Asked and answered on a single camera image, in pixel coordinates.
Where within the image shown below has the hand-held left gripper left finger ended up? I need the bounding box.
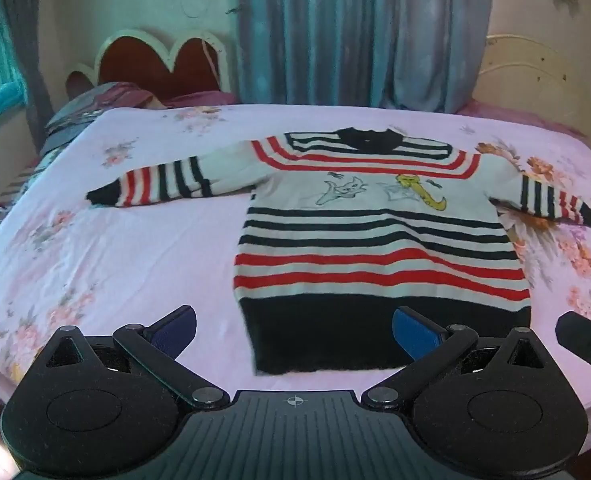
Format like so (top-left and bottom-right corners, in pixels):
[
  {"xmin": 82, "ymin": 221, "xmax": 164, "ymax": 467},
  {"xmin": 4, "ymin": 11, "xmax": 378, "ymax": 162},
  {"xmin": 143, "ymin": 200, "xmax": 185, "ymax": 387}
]
[{"xmin": 34, "ymin": 304, "xmax": 230, "ymax": 409}]

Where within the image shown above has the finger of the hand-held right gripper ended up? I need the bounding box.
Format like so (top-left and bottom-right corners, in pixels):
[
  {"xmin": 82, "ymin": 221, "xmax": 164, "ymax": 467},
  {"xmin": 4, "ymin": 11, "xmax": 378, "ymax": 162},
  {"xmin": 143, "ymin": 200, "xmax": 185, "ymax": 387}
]
[{"xmin": 555, "ymin": 311, "xmax": 591, "ymax": 372}]

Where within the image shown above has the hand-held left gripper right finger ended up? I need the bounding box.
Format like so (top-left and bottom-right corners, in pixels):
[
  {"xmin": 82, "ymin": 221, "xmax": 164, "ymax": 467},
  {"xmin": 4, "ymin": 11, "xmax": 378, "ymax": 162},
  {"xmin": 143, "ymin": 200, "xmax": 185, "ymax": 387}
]
[{"xmin": 360, "ymin": 305, "xmax": 552, "ymax": 409}]

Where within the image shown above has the striped knit sweater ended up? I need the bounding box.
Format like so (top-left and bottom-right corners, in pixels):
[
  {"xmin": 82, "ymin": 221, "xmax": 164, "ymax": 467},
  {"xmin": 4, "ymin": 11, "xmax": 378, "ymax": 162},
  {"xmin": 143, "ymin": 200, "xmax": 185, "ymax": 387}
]
[{"xmin": 86, "ymin": 127, "xmax": 591, "ymax": 376}]

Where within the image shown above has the bed with pink floral sheet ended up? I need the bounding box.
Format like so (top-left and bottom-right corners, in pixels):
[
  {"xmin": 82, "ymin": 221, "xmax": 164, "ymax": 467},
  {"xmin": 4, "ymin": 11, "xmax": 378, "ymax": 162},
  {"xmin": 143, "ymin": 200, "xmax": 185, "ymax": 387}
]
[{"xmin": 0, "ymin": 102, "xmax": 591, "ymax": 446}]

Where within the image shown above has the magenta pillow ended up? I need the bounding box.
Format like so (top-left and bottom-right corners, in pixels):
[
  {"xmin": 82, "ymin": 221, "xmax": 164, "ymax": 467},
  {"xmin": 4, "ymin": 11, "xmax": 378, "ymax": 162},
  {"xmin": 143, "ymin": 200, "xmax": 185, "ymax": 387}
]
[{"xmin": 166, "ymin": 91, "xmax": 239, "ymax": 108}]

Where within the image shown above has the stack of folded bedding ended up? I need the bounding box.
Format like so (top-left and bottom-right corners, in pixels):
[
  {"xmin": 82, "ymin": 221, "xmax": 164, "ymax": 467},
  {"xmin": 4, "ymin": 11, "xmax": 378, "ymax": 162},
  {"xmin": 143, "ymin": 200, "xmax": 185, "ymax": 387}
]
[{"xmin": 43, "ymin": 81, "xmax": 166, "ymax": 151}]

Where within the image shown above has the cream metal headboard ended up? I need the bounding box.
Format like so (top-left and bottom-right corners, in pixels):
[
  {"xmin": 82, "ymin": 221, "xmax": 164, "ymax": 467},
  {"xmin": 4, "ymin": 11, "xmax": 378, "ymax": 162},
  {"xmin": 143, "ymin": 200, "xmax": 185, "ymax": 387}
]
[{"xmin": 468, "ymin": 34, "xmax": 591, "ymax": 136}]

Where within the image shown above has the red headboard with white trim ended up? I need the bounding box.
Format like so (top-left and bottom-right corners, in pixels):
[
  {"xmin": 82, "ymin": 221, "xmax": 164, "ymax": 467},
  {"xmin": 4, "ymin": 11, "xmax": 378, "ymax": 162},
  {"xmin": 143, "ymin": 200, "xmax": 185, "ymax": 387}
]
[{"xmin": 66, "ymin": 29, "xmax": 236, "ymax": 106}]

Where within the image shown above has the teal quilt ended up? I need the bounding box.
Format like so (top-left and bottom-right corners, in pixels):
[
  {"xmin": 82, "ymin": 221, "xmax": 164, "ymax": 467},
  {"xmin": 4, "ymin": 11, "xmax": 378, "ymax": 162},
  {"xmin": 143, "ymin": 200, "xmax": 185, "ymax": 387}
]
[{"xmin": 0, "ymin": 81, "xmax": 28, "ymax": 128}]

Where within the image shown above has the blue-grey curtain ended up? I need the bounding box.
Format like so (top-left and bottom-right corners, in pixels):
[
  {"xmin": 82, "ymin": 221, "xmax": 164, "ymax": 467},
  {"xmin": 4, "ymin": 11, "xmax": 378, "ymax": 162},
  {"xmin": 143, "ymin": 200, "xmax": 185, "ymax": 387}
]
[{"xmin": 233, "ymin": 0, "xmax": 496, "ymax": 115}]

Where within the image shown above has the grey window curtain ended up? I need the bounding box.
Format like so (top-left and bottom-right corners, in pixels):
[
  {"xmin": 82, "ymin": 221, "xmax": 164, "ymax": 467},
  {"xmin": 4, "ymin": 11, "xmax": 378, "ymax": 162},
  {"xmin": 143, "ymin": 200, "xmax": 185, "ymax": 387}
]
[{"xmin": 0, "ymin": 0, "xmax": 59, "ymax": 128}]

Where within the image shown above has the white cable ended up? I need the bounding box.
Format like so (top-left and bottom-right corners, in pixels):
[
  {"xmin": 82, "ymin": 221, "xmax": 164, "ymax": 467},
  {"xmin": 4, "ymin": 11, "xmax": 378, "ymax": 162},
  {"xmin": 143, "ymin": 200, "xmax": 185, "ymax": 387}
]
[{"xmin": 180, "ymin": 0, "xmax": 226, "ymax": 86}]

